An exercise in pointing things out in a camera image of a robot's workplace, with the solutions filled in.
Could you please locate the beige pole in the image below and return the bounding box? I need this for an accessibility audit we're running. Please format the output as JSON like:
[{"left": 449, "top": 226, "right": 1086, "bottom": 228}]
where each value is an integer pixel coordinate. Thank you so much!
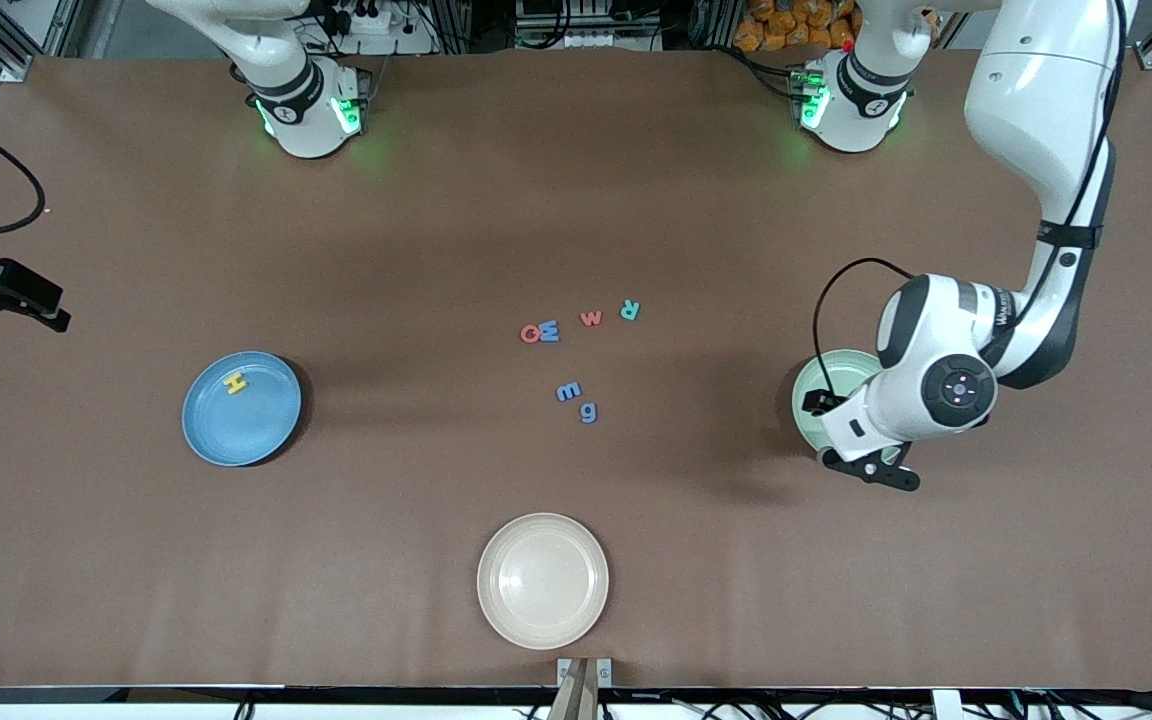
[{"left": 548, "top": 658, "right": 600, "bottom": 720}]

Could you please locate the orange fruit bag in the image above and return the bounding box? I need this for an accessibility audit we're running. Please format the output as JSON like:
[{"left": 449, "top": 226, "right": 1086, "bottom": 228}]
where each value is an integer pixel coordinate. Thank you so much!
[{"left": 733, "top": 0, "right": 862, "bottom": 53}]

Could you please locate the green plate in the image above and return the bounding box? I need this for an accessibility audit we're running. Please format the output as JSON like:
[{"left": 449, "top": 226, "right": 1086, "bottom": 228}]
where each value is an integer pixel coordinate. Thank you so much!
[{"left": 791, "top": 348, "right": 912, "bottom": 469}]

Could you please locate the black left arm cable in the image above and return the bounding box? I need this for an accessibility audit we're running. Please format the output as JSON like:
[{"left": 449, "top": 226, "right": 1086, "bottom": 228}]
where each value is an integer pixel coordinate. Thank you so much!
[{"left": 814, "top": 258, "right": 922, "bottom": 391}]

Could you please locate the blue plate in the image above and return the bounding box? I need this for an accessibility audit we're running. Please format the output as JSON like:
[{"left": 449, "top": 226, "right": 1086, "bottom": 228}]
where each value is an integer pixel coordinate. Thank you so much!
[{"left": 181, "top": 350, "right": 303, "bottom": 468}]

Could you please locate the metal table edge bracket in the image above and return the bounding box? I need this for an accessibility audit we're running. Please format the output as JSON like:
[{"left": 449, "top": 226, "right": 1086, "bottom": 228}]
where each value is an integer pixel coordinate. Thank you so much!
[{"left": 557, "top": 657, "right": 613, "bottom": 689}]

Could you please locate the beige plate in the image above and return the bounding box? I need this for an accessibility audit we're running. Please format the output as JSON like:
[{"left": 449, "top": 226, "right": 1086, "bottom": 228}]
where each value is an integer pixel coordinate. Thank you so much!
[{"left": 477, "top": 512, "right": 610, "bottom": 651}]

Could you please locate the white power strip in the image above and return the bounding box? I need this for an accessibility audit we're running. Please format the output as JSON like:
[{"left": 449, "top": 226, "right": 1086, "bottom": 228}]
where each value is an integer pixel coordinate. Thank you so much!
[{"left": 331, "top": 0, "right": 415, "bottom": 36}]

